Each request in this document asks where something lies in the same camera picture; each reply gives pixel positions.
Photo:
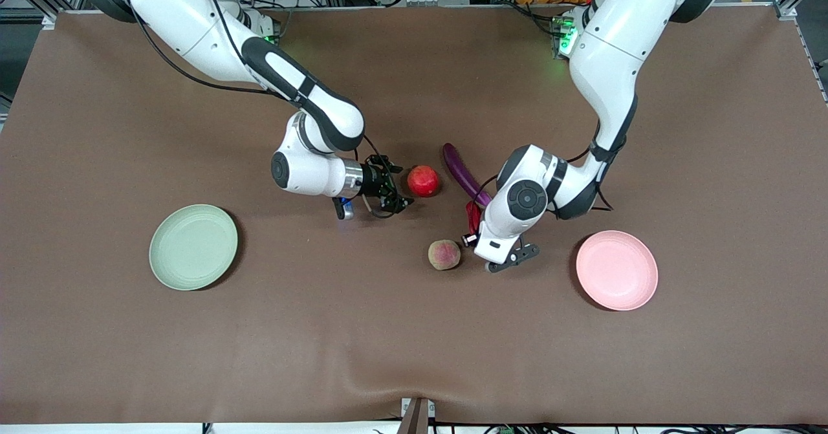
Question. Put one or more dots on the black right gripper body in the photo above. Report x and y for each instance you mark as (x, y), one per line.
(374, 180)

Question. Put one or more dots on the red chili pepper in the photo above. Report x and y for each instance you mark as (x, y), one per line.
(473, 214)

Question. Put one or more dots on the pink green peach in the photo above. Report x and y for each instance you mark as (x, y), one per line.
(444, 255)

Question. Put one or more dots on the red apple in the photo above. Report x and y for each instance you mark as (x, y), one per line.
(424, 182)

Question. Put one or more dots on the purple eggplant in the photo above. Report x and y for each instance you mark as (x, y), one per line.
(460, 172)

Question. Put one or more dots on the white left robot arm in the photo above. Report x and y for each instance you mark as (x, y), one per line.
(614, 59)

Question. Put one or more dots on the brown table cloth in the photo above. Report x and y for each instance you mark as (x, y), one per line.
(414, 330)

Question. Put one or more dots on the pink round plate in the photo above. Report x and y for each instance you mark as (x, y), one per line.
(618, 269)

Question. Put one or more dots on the green round plate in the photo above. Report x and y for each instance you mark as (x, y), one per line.
(194, 246)

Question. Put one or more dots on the camera stand post with clamp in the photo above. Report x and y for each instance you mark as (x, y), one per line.
(416, 418)

